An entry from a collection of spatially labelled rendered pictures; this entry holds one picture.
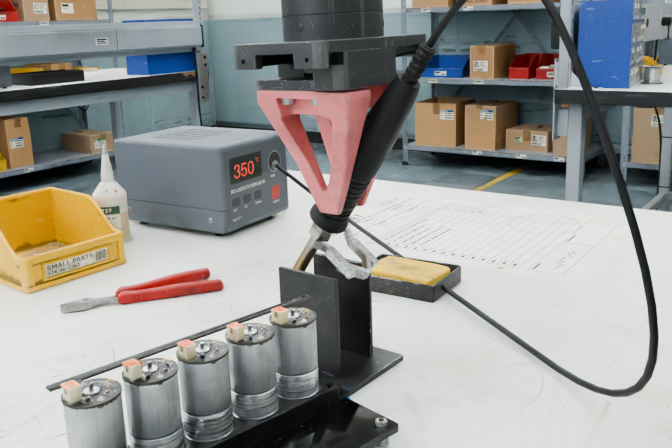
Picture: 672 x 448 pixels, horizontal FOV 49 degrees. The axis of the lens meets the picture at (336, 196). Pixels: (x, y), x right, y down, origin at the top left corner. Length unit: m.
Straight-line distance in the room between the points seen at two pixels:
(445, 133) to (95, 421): 4.59
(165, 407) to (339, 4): 0.22
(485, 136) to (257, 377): 4.39
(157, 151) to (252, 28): 5.52
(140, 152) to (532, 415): 0.52
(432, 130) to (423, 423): 4.51
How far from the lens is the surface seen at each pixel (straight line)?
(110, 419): 0.34
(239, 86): 6.44
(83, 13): 5.31
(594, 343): 0.53
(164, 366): 0.36
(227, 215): 0.75
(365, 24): 0.41
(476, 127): 4.76
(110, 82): 3.26
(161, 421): 0.35
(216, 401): 0.37
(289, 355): 0.39
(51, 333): 0.58
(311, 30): 0.40
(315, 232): 0.45
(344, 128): 0.40
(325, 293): 0.44
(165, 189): 0.80
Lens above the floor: 0.96
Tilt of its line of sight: 13 degrees down
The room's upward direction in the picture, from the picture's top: 2 degrees counter-clockwise
